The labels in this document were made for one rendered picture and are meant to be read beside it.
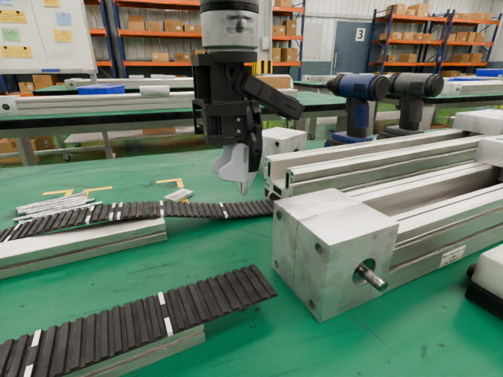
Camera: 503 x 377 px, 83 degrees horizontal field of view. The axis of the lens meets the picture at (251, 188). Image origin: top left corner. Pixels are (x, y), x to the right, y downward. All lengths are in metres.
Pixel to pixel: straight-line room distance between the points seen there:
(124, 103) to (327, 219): 1.60
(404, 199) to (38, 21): 3.04
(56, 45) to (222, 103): 2.80
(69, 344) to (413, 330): 0.31
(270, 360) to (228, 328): 0.05
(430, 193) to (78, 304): 0.48
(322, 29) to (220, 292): 12.47
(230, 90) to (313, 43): 12.02
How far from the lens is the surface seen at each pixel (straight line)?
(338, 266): 0.29
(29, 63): 3.20
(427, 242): 0.39
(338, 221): 0.30
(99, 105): 1.83
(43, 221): 0.50
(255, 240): 0.43
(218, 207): 0.49
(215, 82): 0.40
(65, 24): 3.13
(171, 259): 0.41
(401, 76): 0.96
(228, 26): 0.39
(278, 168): 0.52
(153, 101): 1.81
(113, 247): 0.44
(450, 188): 0.54
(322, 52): 12.63
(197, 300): 0.29
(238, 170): 0.43
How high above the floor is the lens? 1.02
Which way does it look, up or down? 24 degrees down
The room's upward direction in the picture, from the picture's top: straight up
